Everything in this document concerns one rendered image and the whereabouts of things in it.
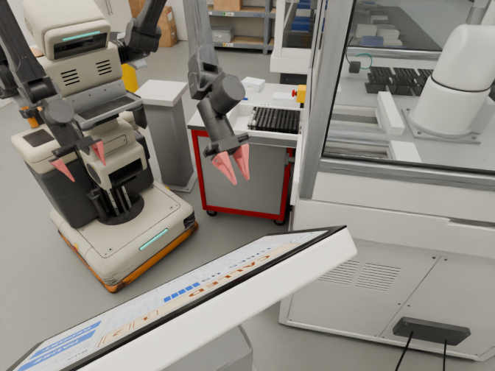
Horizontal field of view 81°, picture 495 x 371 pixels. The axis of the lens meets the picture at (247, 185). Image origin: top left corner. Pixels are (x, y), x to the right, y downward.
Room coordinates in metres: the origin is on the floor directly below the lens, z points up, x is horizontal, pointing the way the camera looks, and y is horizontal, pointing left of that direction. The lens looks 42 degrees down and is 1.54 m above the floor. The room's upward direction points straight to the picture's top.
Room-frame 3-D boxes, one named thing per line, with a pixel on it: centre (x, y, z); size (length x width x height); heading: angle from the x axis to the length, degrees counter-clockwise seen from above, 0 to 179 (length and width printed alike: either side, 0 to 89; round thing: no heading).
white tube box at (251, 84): (1.81, -0.04, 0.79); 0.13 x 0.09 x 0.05; 64
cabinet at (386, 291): (1.01, -0.70, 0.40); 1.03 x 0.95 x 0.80; 169
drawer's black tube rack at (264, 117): (1.17, -0.12, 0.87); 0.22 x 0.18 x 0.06; 79
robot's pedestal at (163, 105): (1.80, 0.57, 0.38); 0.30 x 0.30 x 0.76; 79
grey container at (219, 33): (5.23, 0.45, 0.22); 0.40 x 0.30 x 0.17; 79
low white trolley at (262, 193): (1.61, -0.02, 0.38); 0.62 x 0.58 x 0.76; 169
